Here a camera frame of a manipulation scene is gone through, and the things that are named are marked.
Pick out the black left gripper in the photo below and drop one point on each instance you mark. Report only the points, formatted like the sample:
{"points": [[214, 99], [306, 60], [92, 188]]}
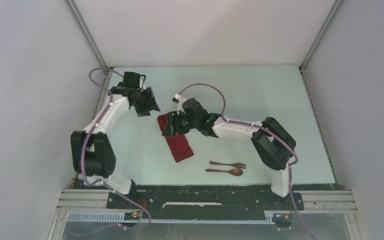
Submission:
{"points": [[150, 104]]}

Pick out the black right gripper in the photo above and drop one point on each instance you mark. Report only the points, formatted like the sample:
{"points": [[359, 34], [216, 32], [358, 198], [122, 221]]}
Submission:
{"points": [[170, 129]]}

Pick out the red cloth napkin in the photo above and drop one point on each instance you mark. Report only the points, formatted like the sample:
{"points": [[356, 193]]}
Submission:
{"points": [[178, 144]]}

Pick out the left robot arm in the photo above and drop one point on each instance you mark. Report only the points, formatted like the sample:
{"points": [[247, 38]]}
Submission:
{"points": [[93, 156]]}

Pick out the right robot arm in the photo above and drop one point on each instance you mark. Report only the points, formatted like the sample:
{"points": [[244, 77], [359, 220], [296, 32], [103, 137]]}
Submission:
{"points": [[273, 144]]}

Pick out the brown wooden fork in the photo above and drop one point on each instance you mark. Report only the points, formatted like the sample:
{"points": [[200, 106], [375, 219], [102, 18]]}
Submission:
{"points": [[234, 165]]}

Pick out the brown wooden spoon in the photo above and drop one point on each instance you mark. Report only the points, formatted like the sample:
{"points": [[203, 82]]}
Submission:
{"points": [[234, 172]]}

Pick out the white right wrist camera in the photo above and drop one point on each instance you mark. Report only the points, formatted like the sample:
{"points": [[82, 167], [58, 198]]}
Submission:
{"points": [[179, 100]]}

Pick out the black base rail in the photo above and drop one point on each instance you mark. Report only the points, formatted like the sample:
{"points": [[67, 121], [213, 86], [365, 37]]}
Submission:
{"points": [[253, 204]]}

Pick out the left aluminium frame post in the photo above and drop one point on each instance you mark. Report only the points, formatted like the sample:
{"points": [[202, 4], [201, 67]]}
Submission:
{"points": [[85, 31]]}

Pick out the aluminium frame post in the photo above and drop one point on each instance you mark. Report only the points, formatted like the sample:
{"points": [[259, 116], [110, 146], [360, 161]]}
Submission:
{"points": [[321, 33], [85, 31]]}

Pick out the right aluminium frame post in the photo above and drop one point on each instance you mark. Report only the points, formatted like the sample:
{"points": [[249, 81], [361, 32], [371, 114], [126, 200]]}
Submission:
{"points": [[321, 33]]}

